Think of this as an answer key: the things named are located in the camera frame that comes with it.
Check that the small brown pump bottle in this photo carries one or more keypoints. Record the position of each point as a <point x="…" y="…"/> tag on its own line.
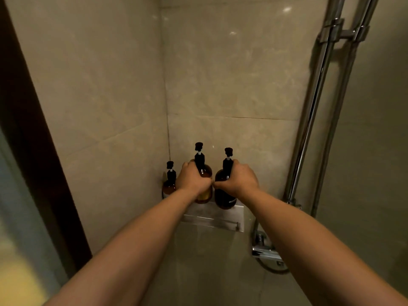
<point x="169" y="186"/>

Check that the amber pump bottle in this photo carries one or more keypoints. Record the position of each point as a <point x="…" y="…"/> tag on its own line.
<point x="204" y="173"/>

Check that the dark wooden door frame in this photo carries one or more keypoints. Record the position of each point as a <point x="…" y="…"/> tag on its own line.
<point x="35" y="140"/>

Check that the chrome shower slide rail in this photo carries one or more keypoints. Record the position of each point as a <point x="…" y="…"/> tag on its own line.
<point x="344" y="101"/>

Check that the person's left forearm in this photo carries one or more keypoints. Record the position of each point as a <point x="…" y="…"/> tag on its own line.
<point x="127" y="254"/>

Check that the person's right forearm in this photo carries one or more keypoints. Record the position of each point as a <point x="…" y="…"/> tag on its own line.
<point x="322" y="251"/>

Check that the person's right hand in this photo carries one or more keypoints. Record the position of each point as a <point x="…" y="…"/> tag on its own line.
<point x="240" y="180"/>

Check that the person's left hand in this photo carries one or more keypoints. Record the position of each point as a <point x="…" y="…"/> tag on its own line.
<point x="191" y="180"/>

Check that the person's right thumb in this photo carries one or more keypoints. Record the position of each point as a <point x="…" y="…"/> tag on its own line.
<point x="221" y="184"/>

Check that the metal wall shelf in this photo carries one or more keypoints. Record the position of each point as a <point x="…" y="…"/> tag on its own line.
<point x="216" y="216"/>

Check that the dark brown pump bottle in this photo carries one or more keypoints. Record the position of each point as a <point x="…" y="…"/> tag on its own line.
<point x="223" y="187"/>

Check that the chrome shower mixer valve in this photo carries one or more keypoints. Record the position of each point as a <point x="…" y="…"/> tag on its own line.
<point x="266" y="248"/>

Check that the person's left thumb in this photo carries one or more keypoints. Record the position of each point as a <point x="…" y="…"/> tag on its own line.
<point x="205" y="182"/>

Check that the chrome shower riser pipe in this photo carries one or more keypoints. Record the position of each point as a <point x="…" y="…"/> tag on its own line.
<point x="314" y="101"/>

